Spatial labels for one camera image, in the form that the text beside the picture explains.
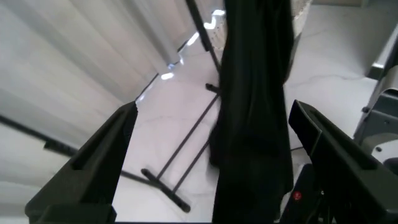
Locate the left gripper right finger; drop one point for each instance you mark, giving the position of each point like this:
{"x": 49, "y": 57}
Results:
{"x": 357, "y": 193}

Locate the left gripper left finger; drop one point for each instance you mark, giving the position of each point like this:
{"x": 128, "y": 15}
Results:
{"x": 81, "y": 193}

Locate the black garment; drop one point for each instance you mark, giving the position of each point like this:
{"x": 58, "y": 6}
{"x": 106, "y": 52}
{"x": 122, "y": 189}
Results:
{"x": 252, "y": 109}

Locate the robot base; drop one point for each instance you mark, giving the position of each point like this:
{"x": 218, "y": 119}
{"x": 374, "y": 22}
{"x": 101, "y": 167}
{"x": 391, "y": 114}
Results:
{"x": 382, "y": 124}

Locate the black clothes rack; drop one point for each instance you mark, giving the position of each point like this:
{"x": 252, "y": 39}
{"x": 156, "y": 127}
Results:
{"x": 166, "y": 191}

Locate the white laundry basket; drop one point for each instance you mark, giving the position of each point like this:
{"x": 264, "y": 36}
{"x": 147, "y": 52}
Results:
{"x": 300, "y": 15}

